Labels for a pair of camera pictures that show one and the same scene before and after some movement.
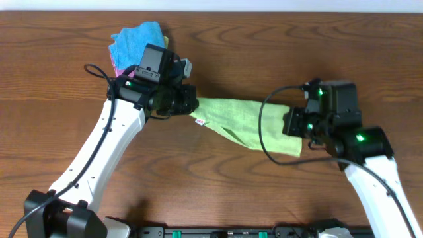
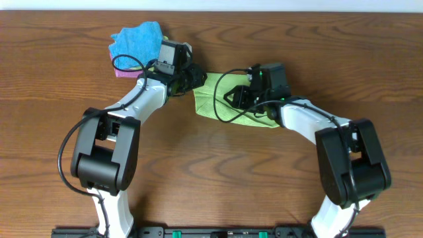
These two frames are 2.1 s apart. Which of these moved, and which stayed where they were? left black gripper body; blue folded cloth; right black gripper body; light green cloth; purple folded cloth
Moved: right black gripper body; left black gripper body; light green cloth
Stayed: purple folded cloth; blue folded cloth
